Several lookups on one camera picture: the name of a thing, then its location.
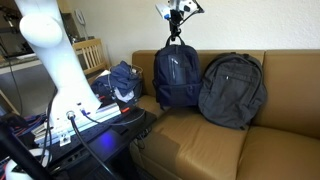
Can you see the round white mirror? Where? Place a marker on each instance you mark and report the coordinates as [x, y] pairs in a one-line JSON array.
[[80, 16]]

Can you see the navy blue backpack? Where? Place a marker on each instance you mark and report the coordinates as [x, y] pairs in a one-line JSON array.
[[176, 80]]

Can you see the blue clothing pile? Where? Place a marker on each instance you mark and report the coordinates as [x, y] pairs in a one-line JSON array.
[[120, 78]]

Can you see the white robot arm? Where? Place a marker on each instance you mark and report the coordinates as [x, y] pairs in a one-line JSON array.
[[63, 66]]

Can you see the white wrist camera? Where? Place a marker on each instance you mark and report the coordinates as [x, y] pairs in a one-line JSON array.
[[163, 11]]

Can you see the light wooden chair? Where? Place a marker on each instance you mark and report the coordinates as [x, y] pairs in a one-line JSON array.
[[91, 55]]

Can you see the silver aluminium rail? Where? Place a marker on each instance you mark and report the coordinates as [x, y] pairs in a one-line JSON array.
[[100, 116]]

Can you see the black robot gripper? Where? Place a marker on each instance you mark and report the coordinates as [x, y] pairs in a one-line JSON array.
[[175, 15]]

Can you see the brown leather sofa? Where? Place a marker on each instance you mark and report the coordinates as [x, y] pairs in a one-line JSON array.
[[286, 100]]

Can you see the black tripod pole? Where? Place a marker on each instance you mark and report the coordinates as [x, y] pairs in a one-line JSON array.
[[16, 146]]

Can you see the red black clamp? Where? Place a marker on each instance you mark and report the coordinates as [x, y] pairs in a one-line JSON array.
[[125, 109], [102, 97]]

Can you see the grey backpack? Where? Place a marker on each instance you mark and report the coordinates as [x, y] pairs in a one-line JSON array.
[[233, 90]]

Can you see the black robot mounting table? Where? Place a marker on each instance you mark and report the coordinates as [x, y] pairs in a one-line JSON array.
[[110, 140]]

